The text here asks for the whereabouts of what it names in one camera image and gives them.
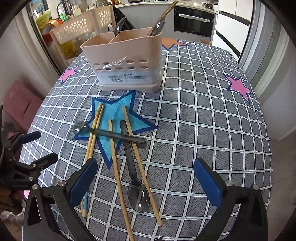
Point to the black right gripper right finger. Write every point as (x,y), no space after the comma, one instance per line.
(251,221)

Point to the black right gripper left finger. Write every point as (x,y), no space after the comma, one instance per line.
(39,222)

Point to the wooden chopstick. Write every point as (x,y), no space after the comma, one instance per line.
(120,192)
(168,10)
(84,202)
(92,137)
(141,169)

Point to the grey spoon crosswise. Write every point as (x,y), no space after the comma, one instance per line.
(82,128)

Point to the chrome kitchen faucet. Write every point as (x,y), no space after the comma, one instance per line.
(65,7)

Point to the pink floor mat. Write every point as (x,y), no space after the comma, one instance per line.
(21,104)

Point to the grey checkered tablecloth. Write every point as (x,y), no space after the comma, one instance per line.
(193,115)

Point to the beige perforated storage rack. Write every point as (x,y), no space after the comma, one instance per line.
(69,36)

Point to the beige plastic utensil holder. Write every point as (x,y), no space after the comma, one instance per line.
(128,61)

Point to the white refrigerator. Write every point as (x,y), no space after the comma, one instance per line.
(232,26)

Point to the black built-in oven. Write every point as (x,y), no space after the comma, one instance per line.
(193,21)

